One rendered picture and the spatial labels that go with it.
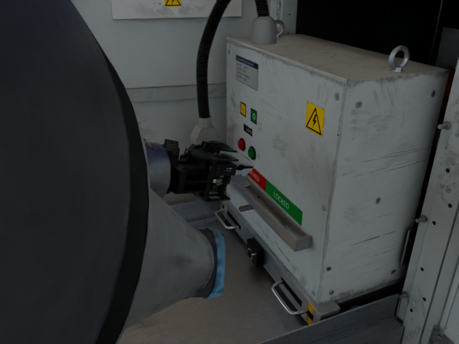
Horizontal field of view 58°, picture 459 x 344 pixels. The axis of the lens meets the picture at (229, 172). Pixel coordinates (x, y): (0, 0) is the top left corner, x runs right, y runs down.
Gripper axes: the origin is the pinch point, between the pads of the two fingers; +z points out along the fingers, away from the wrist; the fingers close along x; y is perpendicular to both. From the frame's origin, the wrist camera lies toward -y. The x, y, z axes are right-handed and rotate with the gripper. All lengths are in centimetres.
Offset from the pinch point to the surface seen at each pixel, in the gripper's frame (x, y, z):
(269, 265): -27.8, -4.8, 20.6
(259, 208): -12.7, -6.4, 13.9
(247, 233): -25.4, -16.9, 23.4
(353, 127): 11.8, 15.1, 8.2
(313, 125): 10.0, 7.2, 8.0
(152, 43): 18, -54, 7
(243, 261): -32.2, -14.3, 21.5
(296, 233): -14.2, 4.0, 15.6
